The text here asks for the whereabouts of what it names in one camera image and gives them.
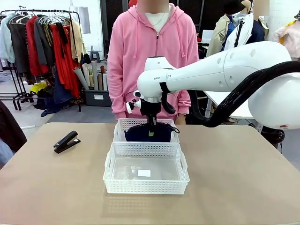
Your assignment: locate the yellow fabric bundle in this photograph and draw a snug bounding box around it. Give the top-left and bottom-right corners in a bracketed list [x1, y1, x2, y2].
[31, 82, 47, 95]

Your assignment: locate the beige cardboard tube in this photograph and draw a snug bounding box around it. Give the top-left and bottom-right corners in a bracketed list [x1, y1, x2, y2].
[82, 63, 94, 88]

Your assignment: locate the white perforated plastic basket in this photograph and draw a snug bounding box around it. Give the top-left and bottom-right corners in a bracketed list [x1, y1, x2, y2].
[102, 141, 190, 195]
[113, 118, 180, 143]

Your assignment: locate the white background table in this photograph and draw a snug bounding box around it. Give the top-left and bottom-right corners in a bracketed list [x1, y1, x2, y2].
[203, 90, 256, 125]

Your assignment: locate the blue grey fabric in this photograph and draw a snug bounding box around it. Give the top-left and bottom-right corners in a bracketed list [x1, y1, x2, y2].
[0, 138, 14, 166]

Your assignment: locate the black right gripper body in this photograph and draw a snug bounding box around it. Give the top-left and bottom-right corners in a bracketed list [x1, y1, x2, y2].
[140, 101, 163, 122]

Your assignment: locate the person's left hand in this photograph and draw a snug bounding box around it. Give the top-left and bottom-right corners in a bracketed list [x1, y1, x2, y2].
[175, 113, 188, 125]

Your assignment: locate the blue denim garment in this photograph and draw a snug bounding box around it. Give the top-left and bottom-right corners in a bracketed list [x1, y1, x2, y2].
[41, 67, 74, 117]

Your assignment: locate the long red hanging dress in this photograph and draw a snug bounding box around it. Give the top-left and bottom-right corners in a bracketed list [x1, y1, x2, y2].
[50, 23, 82, 98]

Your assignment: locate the mannequin in pink fluffy jacket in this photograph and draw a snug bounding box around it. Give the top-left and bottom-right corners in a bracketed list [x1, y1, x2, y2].
[273, 20, 300, 59]

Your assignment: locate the brown cardboard tube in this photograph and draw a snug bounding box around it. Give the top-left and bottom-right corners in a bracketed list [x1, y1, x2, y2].
[98, 65, 105, 91]

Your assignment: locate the grey hanging blazer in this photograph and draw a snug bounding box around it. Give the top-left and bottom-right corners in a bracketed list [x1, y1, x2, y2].
[34, 17, 55, 67]

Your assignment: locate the grey storage crate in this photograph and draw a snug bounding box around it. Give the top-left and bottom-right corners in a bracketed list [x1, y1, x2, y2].
[84, 89, 113, 107]

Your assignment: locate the light blue hanging garment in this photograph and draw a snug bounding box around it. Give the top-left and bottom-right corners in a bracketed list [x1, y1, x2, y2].
[0, 13, 15, 64]

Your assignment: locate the mannequin in navy top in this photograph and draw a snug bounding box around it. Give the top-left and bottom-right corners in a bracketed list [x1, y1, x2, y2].
[252, 20, 266, 44]

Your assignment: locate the black step stool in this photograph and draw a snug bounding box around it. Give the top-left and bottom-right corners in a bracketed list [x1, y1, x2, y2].
[90, 45, 102, 63]

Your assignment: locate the black hose of right arm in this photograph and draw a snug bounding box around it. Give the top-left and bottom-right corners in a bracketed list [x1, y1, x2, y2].
[159, 60, 300, 128]

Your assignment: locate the black stapler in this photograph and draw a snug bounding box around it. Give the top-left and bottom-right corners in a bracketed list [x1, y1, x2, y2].
[53, 130, 82, 154]

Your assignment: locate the tall grey cardboard tube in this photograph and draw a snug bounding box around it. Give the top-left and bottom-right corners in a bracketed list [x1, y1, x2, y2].
[91, 60, 99, 91]

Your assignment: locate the dark brown coat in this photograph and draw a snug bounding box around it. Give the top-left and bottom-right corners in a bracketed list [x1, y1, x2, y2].
[0, 99, 28, 153]

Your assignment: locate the mannequin in white coat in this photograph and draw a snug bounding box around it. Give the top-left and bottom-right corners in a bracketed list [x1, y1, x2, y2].
[221, 13, 255, 51]

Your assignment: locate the red hanging coat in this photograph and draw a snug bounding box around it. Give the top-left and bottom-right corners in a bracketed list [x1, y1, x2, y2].
[25, 16, 49, 76]

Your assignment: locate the black tripod stand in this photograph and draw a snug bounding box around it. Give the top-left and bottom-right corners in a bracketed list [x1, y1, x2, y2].
[234, 18, 246, 47]

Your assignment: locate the mannequin in beige coat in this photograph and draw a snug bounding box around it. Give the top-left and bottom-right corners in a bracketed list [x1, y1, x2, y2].
[206, 0, 237, 58]

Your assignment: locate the dark grey hanging jacket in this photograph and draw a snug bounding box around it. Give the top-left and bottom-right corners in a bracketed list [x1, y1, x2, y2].
[9, 18, 31, 74]

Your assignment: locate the person in pink hoodie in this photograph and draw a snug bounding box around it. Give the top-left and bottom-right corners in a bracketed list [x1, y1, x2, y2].
[107, 0, 200, 125]

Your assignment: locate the black cable bundle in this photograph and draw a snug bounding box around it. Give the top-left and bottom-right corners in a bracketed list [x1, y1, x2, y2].
[261, 126, 285, 143]

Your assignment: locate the white hanging panel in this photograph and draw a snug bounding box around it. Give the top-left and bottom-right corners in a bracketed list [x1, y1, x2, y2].
[78, 6, 91, 35]

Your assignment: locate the black metal clothes rack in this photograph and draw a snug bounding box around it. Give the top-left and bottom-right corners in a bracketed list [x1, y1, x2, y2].
[0, 9, 83, 112]

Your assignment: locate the beige hanging garment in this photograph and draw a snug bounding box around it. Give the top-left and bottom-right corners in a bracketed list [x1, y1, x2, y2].
[69, 20, 88, 63]

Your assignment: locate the navy blue zip pouch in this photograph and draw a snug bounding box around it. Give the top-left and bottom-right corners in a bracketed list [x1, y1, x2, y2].
[124, 123, 180, 143]

